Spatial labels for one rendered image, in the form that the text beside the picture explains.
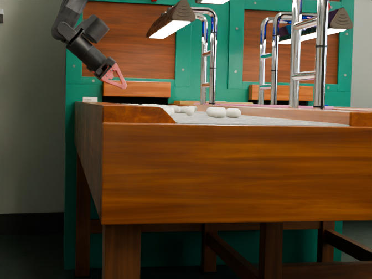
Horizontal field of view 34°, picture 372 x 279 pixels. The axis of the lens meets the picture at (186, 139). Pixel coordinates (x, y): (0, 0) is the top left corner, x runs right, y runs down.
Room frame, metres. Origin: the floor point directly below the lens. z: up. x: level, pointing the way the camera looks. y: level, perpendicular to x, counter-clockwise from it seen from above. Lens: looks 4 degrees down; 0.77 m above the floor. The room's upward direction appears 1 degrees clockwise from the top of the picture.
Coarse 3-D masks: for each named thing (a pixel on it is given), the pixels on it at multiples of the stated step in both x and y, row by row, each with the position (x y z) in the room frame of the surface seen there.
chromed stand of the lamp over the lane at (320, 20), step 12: (300, 0) 1.48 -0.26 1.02; (324, 0) 1.34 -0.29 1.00; (300, 12) 1.49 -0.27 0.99; (324, 12) 1.33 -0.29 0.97; (300, 24) 1.45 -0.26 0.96; (312, 24) 1.39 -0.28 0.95; (324, 24) 1.33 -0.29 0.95; (300, 36) 1.49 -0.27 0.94; (324, 36) 1.33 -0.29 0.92; (300, 48) 1.49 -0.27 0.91; (324, 48) 1.33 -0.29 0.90; (324, 60) 1.33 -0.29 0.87; (300, 72) 1.45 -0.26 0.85; (312, 72) 1.37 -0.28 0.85; (324, 72) 1.34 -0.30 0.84; (324, 84) 1.34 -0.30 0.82; (324, 96) 1.34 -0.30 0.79; (324, 108) 1.35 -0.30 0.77
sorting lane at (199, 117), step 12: (180, 120) 1.12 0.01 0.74; (192, 120) 1.14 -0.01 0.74; (204, 120) 1.16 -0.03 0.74; (216, 120) 1.18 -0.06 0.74; (228, 120) 1.20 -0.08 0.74; (240, 120) 1.22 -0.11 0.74; (252, 120) 1.24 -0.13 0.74; (264, 120) 1.26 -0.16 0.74; (276, 120) 1.28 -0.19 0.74; (288, 120) 1.30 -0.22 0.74; (300, 120) 1.26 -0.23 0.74
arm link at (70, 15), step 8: (72, 0) 1.82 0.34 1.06; (80, 0) 1.83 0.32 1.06; (88, 0) 1.85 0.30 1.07; (64, 8) 1.81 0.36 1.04; (72, 8) 1.81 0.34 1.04; (80, 8) 1.82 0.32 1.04; (64, 16) 1.81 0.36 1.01; (72, 16) 1.81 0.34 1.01; (56, 24) 1.80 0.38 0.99; (72, 24) 1.81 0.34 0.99; (56, 32) 1.80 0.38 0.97
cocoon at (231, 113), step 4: (228, 108) 1.41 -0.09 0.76; (232, 108) 1.40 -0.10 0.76; (236, 108) 1.40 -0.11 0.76; (228, 112) 1.40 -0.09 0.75; (232, 112) 1.39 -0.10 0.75; (236, 112) 1.39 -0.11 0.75; (240, 112) 1.40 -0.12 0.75; (228, 116) 1.40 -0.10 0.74; (232, 116) 1.40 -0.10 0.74; (236, 116) 1.39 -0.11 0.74
